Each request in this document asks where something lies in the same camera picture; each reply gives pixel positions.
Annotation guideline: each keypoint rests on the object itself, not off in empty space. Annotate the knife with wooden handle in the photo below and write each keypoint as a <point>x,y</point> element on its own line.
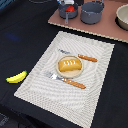
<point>79,55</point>

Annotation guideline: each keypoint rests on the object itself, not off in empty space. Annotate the red tomato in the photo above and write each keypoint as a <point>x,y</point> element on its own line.
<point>70,9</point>

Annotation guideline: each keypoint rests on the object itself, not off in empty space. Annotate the small grey saucepan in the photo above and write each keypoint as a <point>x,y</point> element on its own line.
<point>67,15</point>

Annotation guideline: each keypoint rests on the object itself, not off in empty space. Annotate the round beige plate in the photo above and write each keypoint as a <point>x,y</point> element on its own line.
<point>69,74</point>

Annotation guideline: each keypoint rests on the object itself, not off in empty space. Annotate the beige woven placemat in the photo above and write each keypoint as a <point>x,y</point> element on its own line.
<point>74,107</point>

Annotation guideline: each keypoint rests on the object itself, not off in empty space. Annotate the pink wooden board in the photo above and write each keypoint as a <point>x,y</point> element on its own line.
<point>106,27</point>

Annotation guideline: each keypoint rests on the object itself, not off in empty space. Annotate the golden bread loaf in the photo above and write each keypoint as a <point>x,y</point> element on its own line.
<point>69,65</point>

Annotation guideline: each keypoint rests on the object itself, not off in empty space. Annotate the white toy fish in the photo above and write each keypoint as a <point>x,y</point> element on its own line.
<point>66,2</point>

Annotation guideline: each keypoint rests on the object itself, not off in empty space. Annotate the fork with wooden handle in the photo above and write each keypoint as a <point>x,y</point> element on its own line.
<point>71,82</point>

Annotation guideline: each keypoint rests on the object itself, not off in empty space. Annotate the yellow banana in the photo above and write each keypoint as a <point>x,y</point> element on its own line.
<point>17,78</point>

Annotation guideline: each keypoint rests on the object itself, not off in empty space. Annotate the large grey pot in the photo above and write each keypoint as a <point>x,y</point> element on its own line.
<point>91,12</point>

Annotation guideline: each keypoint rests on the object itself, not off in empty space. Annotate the beige bowl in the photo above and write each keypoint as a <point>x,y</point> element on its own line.
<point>122,15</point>

